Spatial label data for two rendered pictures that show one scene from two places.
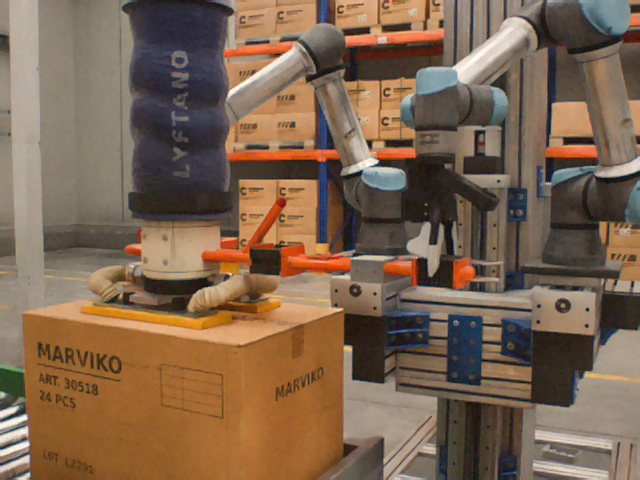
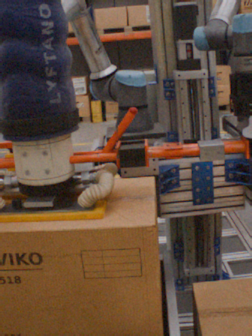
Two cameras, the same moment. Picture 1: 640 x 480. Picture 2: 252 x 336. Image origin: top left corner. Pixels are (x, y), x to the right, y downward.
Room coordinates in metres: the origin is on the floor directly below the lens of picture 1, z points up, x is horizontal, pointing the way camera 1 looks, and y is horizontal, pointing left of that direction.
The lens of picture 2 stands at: (0.35, 0.61, 1.37)
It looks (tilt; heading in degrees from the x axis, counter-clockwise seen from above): 15 degrees down; 334
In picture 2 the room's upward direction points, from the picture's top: 5 degrees counter-clockwise
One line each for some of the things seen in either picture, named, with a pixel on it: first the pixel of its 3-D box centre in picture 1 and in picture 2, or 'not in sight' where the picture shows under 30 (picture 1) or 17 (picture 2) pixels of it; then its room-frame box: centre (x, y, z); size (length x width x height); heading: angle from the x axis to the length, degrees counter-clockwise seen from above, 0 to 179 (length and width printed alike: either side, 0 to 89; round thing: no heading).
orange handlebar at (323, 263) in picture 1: (286, 252); (116, 145); (1.56, 0.05, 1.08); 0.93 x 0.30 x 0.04; 60
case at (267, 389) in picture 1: (185, 397); (60, 263); (1.55, 0.28, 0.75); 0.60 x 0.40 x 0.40; 60
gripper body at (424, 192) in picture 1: (430, 190); (246, 94); (1.27, -0.22, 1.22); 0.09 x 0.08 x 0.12; 60
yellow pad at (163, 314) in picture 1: (153, 306); (41, 207); (1.47, 0.33, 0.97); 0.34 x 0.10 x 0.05; 60
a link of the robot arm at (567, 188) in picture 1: (578, 194); not in sight; (1.69, -0.65, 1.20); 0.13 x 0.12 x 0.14; 33
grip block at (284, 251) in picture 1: (277, 259); (133, 153); (1.43, 0.07, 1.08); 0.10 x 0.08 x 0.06; 150
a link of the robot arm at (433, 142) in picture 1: (435, 145); (247, 64); (1.26, -0.22, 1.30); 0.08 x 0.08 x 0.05
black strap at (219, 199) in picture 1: (181, 200); (39, 119); (1.55, 0.28, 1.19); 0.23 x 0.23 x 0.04
